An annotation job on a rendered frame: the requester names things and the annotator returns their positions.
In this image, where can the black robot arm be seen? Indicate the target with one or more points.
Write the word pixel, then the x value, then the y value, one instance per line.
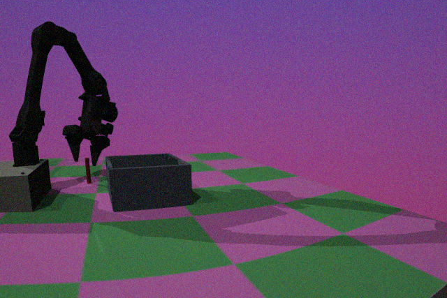
pixel 30 119

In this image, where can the red peg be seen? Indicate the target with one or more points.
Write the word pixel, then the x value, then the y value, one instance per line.
pixel 88 175

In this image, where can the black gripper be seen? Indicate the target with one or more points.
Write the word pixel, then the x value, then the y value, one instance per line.
pixel 75 134

